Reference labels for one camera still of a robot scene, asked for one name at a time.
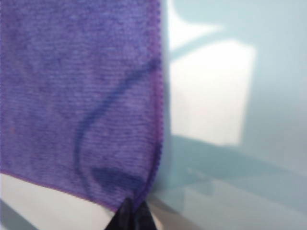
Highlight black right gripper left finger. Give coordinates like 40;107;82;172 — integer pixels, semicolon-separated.
109;197;135;230

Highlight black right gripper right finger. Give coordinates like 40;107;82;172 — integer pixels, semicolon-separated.
134;200;156;230

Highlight purple microfiber cloth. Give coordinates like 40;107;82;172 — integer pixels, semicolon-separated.
0;0;166;213

